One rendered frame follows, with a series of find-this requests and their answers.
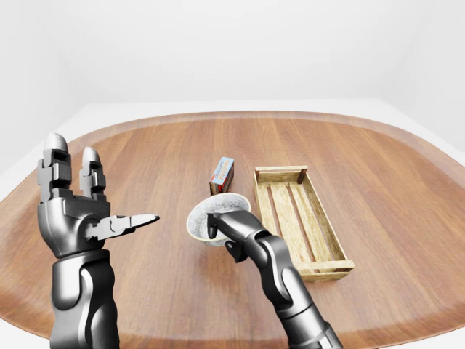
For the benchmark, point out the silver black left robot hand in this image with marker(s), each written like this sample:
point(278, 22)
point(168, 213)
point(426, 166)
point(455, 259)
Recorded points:
point(69, 218)

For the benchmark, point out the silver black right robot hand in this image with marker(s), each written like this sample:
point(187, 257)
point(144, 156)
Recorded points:
point(236, 229)

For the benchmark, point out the speckled patterned bowl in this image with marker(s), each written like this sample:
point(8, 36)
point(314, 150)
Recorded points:
point(203, 221)

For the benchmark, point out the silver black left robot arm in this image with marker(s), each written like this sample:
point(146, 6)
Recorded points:
point(81, 301)

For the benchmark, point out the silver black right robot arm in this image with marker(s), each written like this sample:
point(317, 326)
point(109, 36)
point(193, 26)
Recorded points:
point(294, 291)

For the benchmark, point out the wooden slat tray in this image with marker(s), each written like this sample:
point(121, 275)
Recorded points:
point(301, 218)

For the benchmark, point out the blue printed pudding box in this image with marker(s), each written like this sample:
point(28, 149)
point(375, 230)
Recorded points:
point(222, 176)

